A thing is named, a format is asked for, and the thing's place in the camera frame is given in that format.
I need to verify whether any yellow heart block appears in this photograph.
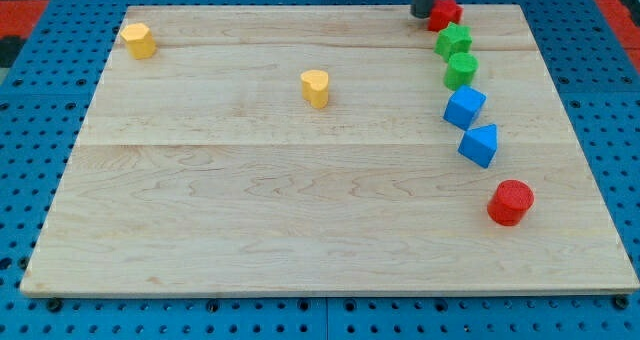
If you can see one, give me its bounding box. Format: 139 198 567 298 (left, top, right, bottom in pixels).
300 69 329 109

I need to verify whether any red star block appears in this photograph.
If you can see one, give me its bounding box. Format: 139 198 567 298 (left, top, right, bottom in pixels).
427 0 463 32

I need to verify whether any blue triangular prism block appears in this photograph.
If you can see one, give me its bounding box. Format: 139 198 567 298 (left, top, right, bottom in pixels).
458 124 498 168

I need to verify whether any green cylinder block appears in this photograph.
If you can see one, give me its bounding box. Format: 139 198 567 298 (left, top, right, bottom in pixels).
443 52 479 91

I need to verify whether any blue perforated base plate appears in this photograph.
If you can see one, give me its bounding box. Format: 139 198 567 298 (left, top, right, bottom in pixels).
1 0 639 339

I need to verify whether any blue cube block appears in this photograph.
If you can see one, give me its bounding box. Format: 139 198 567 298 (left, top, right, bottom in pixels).
443 85 487 130

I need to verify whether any light wooden board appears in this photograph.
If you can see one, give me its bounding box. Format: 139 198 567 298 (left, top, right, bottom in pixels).
20 5 639 299

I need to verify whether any green star block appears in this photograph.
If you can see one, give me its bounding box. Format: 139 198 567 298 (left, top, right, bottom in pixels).
434 22 473 62

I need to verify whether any yellow hexagon block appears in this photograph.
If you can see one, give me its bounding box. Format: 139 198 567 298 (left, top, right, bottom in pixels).
120 23 157 60

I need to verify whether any red cylinder block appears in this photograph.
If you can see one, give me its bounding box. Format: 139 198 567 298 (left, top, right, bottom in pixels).
486 179 535 226

